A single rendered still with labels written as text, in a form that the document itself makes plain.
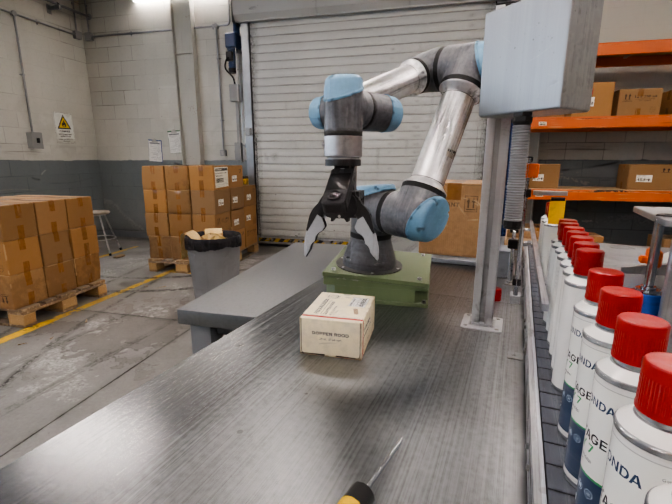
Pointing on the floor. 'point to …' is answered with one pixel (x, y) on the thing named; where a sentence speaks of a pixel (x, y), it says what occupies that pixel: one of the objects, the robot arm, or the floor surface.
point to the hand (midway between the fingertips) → (339, 260)
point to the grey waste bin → (213, 268)
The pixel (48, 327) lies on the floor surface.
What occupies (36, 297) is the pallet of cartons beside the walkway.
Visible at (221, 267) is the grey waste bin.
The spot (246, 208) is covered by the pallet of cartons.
